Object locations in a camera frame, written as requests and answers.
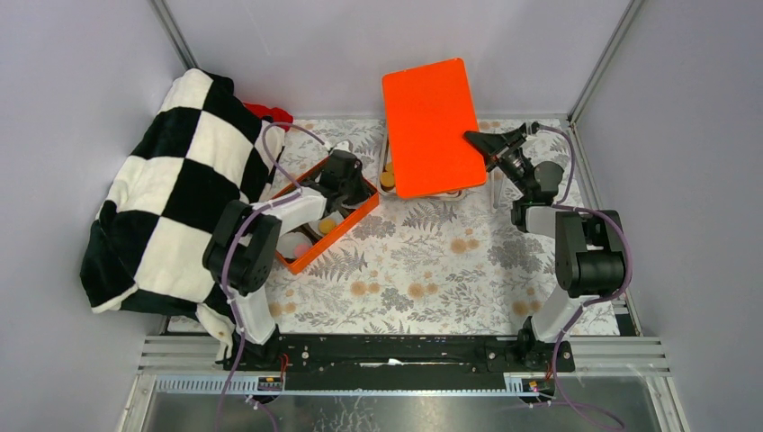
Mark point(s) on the white paper cup liner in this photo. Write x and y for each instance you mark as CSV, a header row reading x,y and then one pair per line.
x,y
335,215
288,241

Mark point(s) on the orange cookie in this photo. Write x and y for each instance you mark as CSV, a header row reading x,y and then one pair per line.
x,y
387,178
326,226

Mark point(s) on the stainless steel tray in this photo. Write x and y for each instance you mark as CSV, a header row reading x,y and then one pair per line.
x,y
385,157

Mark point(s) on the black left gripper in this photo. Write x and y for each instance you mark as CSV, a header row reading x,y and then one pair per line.
x,y
362,193

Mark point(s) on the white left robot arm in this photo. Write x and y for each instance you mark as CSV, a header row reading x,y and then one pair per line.
x,y
240,257

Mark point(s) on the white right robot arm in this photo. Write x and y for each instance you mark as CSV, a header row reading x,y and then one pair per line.
x,y
592,262

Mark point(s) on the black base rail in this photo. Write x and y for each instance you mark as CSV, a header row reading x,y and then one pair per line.
x,y
313,362

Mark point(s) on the pink cookie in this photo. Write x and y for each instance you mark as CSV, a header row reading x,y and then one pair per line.
x,y
301,249

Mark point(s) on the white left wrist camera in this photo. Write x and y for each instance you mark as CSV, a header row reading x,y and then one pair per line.
x,y
345,145

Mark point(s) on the black white checkered blanket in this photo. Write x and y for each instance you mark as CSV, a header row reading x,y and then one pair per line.
x,y
203,150

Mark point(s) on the floral patterned tablecloth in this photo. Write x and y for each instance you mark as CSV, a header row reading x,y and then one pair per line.
x,y
421,266

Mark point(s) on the red cloth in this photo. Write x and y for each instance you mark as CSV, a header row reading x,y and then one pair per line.
x,y
271,114

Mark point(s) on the steel tongs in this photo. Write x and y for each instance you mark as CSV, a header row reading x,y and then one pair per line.
x,y
496,183

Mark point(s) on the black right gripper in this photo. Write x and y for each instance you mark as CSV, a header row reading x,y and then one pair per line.
x,y
489,143

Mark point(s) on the orange tin lid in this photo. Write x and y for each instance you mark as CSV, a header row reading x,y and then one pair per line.
x,y
427,110

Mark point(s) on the orange cookie tin box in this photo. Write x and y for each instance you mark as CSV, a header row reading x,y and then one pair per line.
x,y
340,238

